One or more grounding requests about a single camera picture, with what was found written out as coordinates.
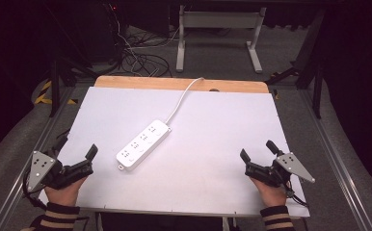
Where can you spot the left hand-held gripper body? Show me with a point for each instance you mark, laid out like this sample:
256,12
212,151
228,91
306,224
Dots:
39,166

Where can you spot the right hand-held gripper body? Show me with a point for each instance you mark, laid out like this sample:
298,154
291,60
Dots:
295,166

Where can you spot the white power strip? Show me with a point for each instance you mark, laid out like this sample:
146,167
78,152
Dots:
142,145

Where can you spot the person's left hand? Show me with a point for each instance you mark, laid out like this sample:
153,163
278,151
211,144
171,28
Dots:
63,194

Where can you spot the person's right hand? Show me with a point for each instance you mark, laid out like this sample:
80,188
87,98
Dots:
272,195

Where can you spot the white board sheet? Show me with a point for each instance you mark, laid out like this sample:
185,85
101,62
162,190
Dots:
206,154

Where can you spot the yellow black hazard tape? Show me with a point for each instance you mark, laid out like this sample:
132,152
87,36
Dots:
46,96

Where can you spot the black metal stand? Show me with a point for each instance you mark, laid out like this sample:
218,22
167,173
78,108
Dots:
56,83
315,73

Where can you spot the aluminium floor rail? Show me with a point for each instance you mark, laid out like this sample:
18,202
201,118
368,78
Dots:
335,160
30,160

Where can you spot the white metal desk frame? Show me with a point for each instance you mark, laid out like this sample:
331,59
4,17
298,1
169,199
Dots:
221,20

